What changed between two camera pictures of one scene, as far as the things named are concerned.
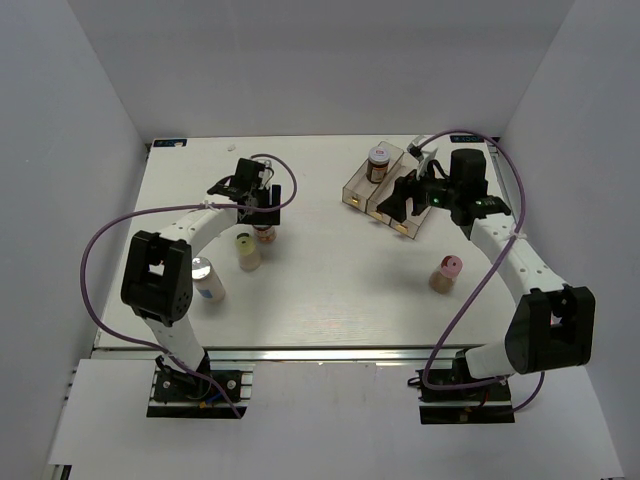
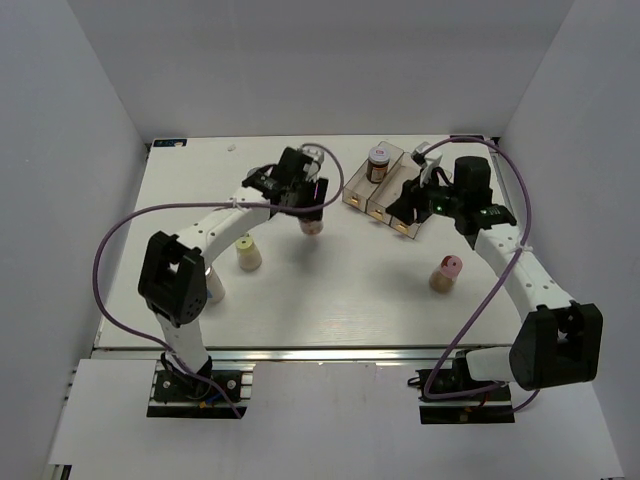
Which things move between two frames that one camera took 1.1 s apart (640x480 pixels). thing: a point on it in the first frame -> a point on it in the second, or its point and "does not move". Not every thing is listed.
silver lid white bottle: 206,280 does not move
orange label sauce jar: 265,233 -> 311,227
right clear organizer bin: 409,227 does not move
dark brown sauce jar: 378,163 does not move
